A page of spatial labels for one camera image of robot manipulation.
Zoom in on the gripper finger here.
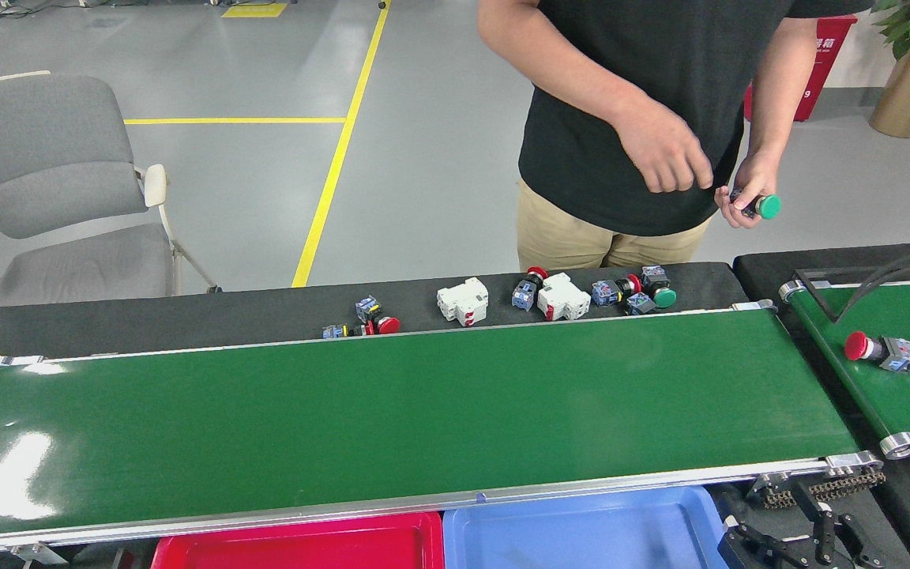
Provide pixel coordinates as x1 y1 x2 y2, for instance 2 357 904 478
813 512 873 569
720 518 803 569

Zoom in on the large red push button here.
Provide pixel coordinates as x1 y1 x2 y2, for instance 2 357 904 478
844 330 910 372

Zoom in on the green push button switch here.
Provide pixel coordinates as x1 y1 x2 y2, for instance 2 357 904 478
641 266 678 309
730 188 782 220

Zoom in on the white circuit breaker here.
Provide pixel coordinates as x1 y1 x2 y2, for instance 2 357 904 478
536 273 592 322
436 277 490 327

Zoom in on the small red mushroom button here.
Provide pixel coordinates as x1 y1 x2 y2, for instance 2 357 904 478
511 266 549 311

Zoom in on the narrow green conveyor belt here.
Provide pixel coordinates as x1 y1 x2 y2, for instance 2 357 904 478
779 277 910 461

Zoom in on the long green conveyor belt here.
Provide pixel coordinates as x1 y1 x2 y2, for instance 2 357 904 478
0 300 886 554

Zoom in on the person's left hand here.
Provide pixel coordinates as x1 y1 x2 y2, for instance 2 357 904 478
714 155 782 230

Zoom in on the person's right hand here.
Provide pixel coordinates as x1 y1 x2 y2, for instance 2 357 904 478
611 93 715 194

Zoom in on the blue plastic bin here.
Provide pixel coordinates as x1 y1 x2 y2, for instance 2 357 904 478
442 484 732 569

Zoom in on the black table cover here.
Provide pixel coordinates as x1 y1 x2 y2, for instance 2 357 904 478
0 261 752 360
731 243 910 569

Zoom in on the red plastic bin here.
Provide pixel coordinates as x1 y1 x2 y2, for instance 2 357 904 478
151 512 446 569

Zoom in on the red waste bin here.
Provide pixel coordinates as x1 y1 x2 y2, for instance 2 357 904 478
743 14 859 123

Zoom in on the person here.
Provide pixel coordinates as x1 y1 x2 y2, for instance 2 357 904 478
517 0 874 273

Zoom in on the grey padded chair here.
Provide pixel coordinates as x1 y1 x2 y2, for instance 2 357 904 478
0 70 223 307

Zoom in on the conveyor drive chain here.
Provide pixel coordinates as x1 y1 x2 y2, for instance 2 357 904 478
763 466 886 511

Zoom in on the black guide frame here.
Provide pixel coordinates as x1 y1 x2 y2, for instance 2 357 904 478
795 245 910 325

